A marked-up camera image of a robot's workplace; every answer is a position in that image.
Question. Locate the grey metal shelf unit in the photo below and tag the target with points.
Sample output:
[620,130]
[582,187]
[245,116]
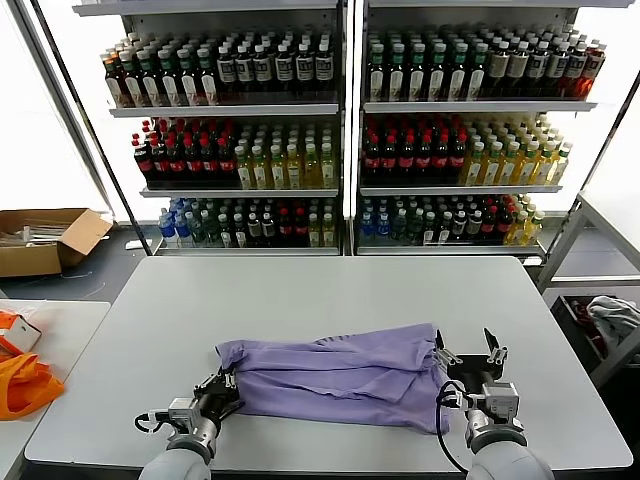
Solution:
[225,111]
[475,106]

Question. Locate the yellow juice bottle white cap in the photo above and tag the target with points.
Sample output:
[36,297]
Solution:
[474,167]
[546,167]
[328,232]
[260,172]
[492,167]
[314,232]
[328,172]
[244,172]
[518,231]
[510,167]
[295,172]
[312,172]
[561,167]
[278,172]
[535,230]
[528,167]

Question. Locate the grey white crumpled cloth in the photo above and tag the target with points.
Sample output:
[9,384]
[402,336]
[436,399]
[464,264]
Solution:
[612,312]

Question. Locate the dark bottle white blue label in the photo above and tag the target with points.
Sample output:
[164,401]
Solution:
[245,70]
[305,70]
[263,70]
[325,70]
[577,70]
[227,70]
[284,70]
[560,70]
[540,70]

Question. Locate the purple printed t-shirt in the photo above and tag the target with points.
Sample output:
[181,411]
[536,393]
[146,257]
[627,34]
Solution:
[340,380]

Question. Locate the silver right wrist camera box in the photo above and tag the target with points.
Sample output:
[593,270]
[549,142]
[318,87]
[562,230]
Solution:
[500,399]

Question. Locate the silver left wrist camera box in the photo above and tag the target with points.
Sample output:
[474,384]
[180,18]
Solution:
[182,411]

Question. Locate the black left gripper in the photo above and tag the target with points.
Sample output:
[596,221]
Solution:
[217,402]

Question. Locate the grey slanted frame post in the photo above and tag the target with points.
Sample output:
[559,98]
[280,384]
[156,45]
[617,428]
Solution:
[73,131]

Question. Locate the grey metal frame table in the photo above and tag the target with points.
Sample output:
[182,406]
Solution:
[563,240]

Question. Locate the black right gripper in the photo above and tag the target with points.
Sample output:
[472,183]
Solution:
[472,372]

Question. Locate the red drink bottle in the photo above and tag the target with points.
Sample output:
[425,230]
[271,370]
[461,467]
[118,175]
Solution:
[594,70]

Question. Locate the black storage bin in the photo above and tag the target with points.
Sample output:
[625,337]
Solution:
[567,320]

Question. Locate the red item in bin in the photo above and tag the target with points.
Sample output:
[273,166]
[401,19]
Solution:
[582,310]

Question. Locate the white packing strips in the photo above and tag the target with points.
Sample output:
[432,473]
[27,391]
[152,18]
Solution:
[35,234]

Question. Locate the dark bottle green label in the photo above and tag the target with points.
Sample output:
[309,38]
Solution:
[132,82]
[208,82]
[438,75]
[188,82]
[418,75]
[397,75]
[459,75]
[168,82]
[149,82]
[377,75]
[479,75]

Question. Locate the blue water bottle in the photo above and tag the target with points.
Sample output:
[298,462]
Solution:
[183,231]
[167,227]
[367,226]
[383,226]

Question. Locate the small orange white box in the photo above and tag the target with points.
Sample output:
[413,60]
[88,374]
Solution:
[22,330]

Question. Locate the dark bottle beige label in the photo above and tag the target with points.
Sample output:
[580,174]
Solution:
[520,70]
[499,70]

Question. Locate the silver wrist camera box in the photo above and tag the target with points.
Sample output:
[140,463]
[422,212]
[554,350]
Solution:
[182,411]
[500,399]

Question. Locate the reddish tea bottle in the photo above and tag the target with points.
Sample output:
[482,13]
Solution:
[114,80]

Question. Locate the orange cloth bag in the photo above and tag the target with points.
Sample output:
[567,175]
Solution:
[25,385]

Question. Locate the black slanted pole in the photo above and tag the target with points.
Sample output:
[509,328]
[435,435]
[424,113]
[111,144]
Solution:
[92,125]

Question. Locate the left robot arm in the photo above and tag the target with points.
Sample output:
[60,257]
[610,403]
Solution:
[185,460]

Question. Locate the cola bottle red cap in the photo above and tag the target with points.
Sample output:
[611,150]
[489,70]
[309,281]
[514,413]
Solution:
[505,227]
[442,160]
[194,165]
[160,165]
[372,160]
[490,227]
[390,160]
[177,165]
[425,160]
[407,160]
[210,165]
[227,165]
[285,230]
[300,230]
[144,165]
[459,160]

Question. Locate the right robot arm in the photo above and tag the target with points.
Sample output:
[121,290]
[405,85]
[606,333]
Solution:
[500,455]

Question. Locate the green tinted bottle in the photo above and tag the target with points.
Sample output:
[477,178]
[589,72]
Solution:
[416,227]
[212,231]
[198,231]
[400,227]

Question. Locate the open cardboard box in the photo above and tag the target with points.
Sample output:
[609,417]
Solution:
[35,260]

